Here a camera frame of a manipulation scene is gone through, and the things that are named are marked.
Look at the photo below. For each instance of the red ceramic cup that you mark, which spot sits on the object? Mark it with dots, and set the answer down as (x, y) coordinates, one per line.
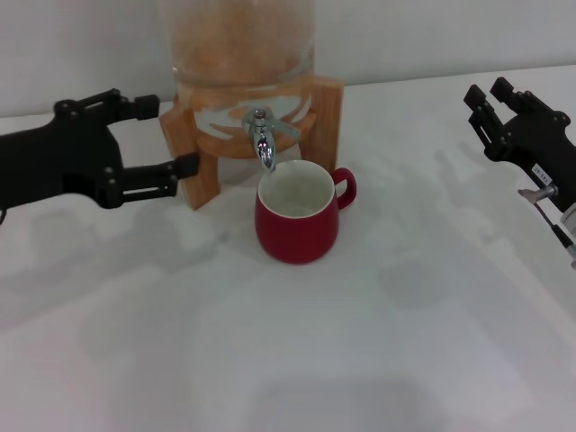
(292, 234)

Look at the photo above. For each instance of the chrome dispenser faucet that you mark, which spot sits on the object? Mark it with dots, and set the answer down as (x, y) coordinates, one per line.
(265, 150)

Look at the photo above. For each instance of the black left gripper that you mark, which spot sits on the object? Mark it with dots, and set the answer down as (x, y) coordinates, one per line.
(54, 157)

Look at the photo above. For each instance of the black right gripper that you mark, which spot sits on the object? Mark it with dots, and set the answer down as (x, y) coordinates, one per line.
(544, 153)

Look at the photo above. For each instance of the wooden dispenser stand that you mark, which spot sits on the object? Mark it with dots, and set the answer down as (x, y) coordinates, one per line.
(326, 130)

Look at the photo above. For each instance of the glass water dispenser jar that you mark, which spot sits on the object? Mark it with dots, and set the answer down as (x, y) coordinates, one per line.
(238, 45)

